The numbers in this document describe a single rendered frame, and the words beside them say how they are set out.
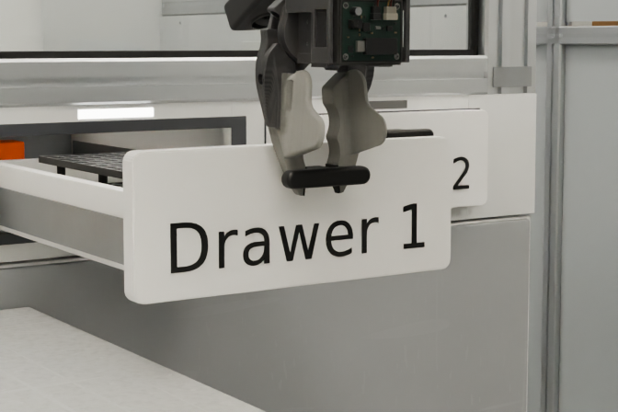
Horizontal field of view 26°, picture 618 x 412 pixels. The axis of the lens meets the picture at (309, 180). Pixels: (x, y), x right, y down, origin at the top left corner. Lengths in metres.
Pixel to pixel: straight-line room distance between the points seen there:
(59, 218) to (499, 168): 0.64
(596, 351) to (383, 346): 1.52
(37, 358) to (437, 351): 0.63
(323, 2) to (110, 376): 0.32
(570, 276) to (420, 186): 1.94
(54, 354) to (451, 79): 0.64
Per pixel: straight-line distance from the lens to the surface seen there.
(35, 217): 1.18
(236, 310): 1.41
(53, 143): 1.75
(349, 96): 1.02
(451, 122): 1.52
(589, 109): 2.95
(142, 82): 1.33
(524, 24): 1.62
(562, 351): 3.06
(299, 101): 0.98
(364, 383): 1.52
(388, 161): 1.07
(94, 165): 1.16
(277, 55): 0.98
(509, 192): 1.61
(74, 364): 1.05
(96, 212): 1.06
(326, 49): 0.93
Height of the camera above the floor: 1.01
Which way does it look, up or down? 6 degrees down
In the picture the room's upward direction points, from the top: straight up
